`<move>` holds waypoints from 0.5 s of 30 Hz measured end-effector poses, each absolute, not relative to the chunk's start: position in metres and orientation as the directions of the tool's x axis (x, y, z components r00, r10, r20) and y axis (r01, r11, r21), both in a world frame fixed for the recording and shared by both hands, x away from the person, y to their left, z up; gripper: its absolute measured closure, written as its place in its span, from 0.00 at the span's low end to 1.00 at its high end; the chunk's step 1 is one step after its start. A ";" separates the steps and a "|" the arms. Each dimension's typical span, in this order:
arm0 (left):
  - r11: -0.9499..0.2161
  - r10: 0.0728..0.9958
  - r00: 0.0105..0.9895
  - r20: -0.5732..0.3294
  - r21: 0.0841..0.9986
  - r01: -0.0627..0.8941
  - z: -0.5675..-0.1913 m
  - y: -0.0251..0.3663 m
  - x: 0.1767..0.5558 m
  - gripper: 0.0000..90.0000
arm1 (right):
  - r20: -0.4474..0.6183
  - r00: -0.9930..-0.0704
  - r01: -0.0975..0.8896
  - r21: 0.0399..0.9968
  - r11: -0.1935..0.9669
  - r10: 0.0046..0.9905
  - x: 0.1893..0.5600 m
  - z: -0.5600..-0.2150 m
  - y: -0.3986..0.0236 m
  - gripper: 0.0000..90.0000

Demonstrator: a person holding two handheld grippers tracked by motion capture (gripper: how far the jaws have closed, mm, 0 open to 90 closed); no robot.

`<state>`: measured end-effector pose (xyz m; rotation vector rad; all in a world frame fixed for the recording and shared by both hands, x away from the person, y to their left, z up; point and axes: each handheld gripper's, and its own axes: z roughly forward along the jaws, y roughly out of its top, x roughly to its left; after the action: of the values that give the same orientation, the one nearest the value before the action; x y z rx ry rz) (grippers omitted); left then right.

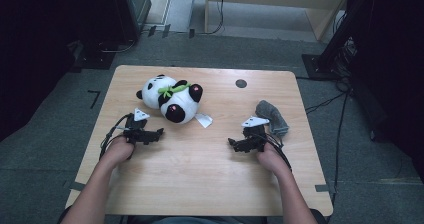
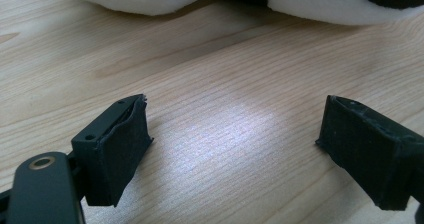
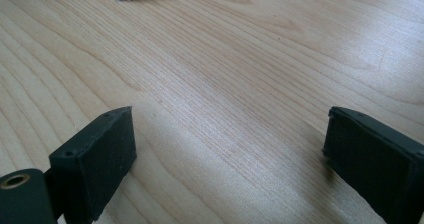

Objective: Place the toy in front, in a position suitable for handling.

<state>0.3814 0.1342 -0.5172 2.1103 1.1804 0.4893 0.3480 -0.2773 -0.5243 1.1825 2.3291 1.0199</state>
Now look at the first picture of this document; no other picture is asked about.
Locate person's right hand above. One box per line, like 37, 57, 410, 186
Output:
256, 143, 292, 177

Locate hand-held gripper cable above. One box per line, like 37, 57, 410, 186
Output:
265, 132, 294, 172
98, 113, 135, 162

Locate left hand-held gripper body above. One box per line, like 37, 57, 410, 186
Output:
122, 107, 155, 147

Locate right hand-held gripper cable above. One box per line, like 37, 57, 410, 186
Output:
265, 132, 294, 172

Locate black stand base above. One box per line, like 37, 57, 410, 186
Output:
71, 40, 116, 72

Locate panda plush toy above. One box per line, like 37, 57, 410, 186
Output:
135, 73, 214, 129

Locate dark monitor on stand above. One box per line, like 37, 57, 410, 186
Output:
111, 0, 153, 44

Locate long black floor cable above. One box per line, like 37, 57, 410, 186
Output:
324, 93, 350, 224

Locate grey fluffy cloth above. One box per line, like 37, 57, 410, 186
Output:
254, 99, 290, 138

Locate tangled black cables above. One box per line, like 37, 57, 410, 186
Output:
331, 36, 360, 94

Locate black hanging cable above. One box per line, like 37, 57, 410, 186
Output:
199, 0, 226, 36

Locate left hand-held gripper cable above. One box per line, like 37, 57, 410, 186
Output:
98, 113, 135, 162

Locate black metal stand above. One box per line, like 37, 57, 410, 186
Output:
301, 0, 372, 82

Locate person's left hand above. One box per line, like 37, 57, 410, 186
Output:
99, 136, 136, 171

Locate black looped floor cable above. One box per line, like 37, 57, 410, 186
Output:
98, 38, 138, 55

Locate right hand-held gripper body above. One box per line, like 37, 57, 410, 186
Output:
239, 116, 270, 153

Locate dark curtain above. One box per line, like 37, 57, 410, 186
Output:
0, 0, 115, 142
346, 0, 424, 183

